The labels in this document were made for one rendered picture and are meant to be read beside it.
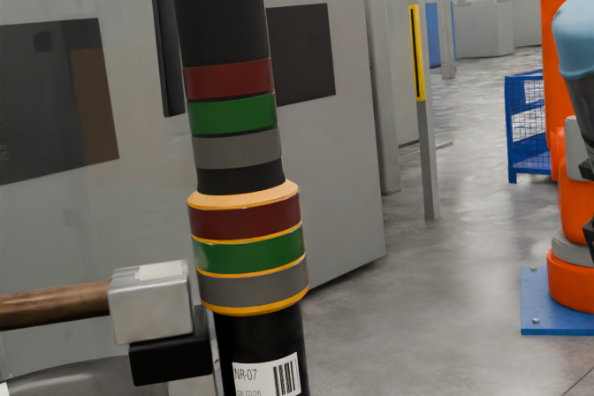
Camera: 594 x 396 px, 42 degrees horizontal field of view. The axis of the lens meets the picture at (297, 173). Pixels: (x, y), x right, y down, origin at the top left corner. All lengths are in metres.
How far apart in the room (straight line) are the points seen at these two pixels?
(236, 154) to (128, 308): 0.07
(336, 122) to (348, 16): 0.66
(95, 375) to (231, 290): 0.22
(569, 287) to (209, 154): 3.98
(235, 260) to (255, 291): 0.01
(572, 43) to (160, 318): 0.39
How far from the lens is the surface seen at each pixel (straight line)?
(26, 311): 0.31
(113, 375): 0.50
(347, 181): 4.86
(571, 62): 0.61
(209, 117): 0.28
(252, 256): 0.29
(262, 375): 0.31
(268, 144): 0.29
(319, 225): 4.70
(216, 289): 0.29
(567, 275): 4.22
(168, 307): 0.30
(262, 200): 0.28
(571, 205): 4.10
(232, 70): 0.28
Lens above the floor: 1.62
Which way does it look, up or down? 11 degrees down
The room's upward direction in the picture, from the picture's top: 6 degrees counter-clockwise
